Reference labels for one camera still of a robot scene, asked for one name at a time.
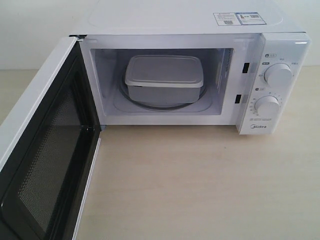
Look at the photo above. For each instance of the upper white control knob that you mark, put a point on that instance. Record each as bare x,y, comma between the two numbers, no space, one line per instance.
278,75

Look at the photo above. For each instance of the white microwave oven body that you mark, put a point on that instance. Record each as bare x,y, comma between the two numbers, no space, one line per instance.
234,58

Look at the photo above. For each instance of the white microwave door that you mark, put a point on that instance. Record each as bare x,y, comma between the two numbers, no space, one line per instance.
48,146

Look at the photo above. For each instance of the lower white timer knob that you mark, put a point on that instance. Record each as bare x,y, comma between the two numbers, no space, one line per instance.
267,106

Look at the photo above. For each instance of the white plastic lidded container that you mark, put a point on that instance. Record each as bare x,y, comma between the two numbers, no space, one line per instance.
164,79

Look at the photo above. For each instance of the blue energy label sticker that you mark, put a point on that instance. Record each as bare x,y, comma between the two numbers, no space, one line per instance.
250,18

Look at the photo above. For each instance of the glass turntable plate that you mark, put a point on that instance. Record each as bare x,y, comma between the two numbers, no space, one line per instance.
153,107

